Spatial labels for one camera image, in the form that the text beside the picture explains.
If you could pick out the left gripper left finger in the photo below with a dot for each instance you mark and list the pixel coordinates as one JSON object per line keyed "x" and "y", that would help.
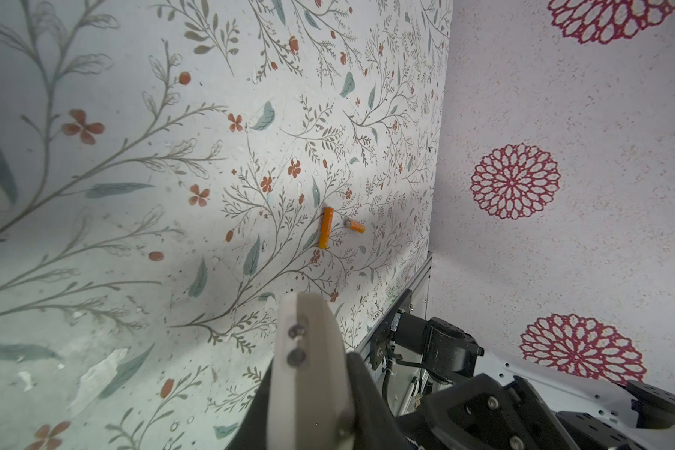
{"x": 251, "y": 435}

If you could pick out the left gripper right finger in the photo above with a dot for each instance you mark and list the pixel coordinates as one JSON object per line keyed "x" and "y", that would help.
{"x": 376, "y": 427}

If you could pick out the white remote control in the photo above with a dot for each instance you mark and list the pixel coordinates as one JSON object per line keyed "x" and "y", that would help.
{"x": 311, "y": 405}

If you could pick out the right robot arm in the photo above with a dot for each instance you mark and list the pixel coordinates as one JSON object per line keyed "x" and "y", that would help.
{"x": 447, "y": 392}

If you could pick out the orange battery right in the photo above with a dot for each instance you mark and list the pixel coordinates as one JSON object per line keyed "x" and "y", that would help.
{"x": 355, "y": 226}

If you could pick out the orange battery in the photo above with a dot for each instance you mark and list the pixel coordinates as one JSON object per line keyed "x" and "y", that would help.
{"x": 355, "y": 226}
{"x": 326, "y": 227}

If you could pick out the orange battery left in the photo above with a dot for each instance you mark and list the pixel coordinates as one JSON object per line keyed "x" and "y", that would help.
{"x": 326, "y": 227}

